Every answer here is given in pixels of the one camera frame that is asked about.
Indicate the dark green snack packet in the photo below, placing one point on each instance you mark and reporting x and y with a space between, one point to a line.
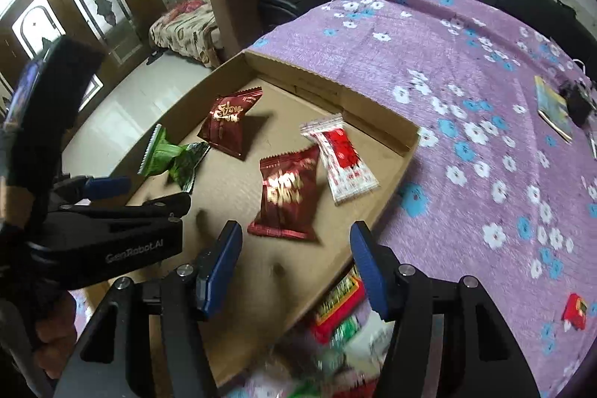
186 165

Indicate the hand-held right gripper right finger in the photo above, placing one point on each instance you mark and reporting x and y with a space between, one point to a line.
371 274

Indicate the red packet with green label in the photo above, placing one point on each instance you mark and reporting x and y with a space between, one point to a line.
338 302

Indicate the small red snack packet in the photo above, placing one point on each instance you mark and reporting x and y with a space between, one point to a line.
576 309

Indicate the white red snack packet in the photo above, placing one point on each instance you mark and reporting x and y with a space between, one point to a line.
343 155

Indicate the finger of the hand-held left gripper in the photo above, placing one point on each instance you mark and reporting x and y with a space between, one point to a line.
140 207
109 187

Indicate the light green snack packet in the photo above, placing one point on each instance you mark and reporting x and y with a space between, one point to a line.
158 151

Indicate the dark red snack packet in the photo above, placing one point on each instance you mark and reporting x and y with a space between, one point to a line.
228 120
287 193

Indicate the floral patterned cloth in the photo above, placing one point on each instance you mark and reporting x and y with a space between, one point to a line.
186 29

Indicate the shallow cardboard box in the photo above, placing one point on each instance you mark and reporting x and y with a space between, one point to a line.
233 202

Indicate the pile of mixed snack packets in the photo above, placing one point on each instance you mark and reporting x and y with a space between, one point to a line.
354 346

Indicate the colourful book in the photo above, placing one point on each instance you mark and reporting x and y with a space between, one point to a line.
552 109

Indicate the person's left hand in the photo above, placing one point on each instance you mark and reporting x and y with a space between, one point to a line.
51 332

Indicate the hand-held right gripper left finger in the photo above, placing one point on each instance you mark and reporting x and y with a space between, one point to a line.
219 274

